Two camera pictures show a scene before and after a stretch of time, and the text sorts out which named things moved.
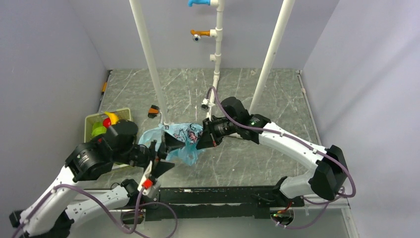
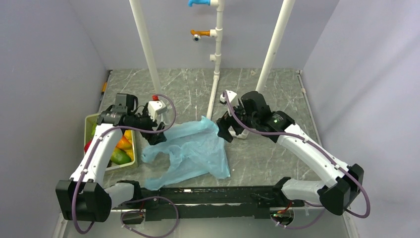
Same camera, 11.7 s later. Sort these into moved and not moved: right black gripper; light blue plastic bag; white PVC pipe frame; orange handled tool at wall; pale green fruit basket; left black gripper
Moved: left black gripper; light blue plastic bag; right black gripper
Not moved: orange handled tool at wall; pale green fruit basket; white PVC pipe frame
